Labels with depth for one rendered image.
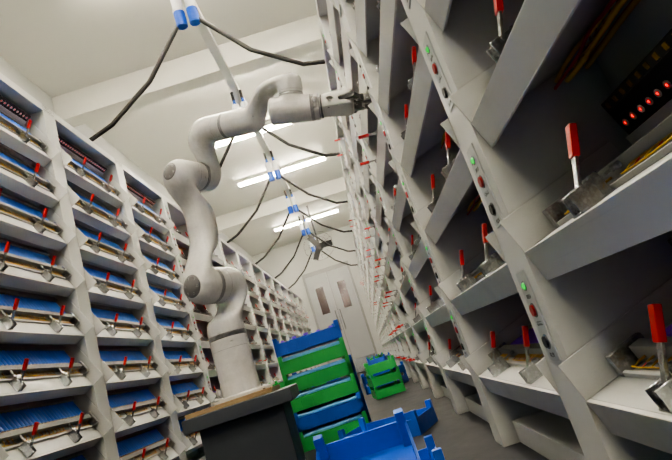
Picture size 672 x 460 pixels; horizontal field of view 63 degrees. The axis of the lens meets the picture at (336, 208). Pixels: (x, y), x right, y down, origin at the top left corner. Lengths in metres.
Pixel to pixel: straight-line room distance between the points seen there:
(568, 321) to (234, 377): 1.22
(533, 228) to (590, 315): 0.13
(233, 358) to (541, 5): 1.46
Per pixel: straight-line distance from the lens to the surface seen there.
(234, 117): 1.83
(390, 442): 1.29
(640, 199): 0.48
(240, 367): 1.79
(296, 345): 2.49
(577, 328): 0.76
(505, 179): 0.78
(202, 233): 1.86
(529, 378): 1.02
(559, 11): 0.53
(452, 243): 1.46
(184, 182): 1.87
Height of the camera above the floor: 0.30
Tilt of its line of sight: 15 degrees up
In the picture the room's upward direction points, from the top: 18 degrees counter-clockwise
